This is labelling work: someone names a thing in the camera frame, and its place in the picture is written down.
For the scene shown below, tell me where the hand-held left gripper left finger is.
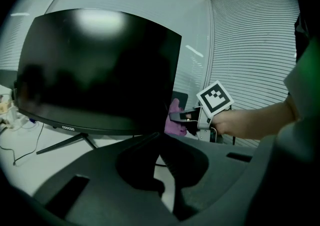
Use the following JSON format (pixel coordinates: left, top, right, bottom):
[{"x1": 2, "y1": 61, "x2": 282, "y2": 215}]
[{"x1": 32, "y1": 132, "x2": 180, "y2": 226}]

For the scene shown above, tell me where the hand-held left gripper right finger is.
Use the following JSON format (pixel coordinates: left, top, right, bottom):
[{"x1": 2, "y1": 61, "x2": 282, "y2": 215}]
[{"x1": 159, "y1": 135, "x2": 262, "y2": 222}]

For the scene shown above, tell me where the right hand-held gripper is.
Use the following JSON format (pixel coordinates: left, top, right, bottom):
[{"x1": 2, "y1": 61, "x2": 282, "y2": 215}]
[{"x1": 167, "y1": 80, "x2": 235, "y2": 144}]

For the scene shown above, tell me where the purple cloth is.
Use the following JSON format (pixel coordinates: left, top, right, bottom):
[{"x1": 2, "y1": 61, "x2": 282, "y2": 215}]
[{"x1": 163, "y1": 97, "x2": 189, "y2": 137}]

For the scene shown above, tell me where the black computer monitor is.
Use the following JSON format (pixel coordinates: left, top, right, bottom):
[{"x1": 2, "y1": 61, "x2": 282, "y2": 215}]
[{"x1": 13, "y1": 7, "x2": 183, "y2": 156}]

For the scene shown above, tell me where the person's right forearm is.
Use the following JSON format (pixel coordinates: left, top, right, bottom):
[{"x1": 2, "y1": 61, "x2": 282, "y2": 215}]
[{"x1": 213, "y1": 95, "x2": 301, "y2": 141}]

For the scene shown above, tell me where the short dark desk partition panel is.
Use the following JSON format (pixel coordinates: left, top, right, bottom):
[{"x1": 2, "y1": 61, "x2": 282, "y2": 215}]
[{"x1": 172, "y1": 91, "x2": 189, "y2": 111}]

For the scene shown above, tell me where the thin black cable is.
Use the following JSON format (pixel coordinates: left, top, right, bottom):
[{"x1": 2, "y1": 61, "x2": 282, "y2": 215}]
[{"x1": 0, "y1": 122, "x2": 45, "y2": 166}]

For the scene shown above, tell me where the bundle of white cables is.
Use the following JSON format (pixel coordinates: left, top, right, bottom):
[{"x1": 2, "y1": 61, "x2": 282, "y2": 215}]
[{"x1": 0, "y1": 92, "x2": 39, "y2": 134}]

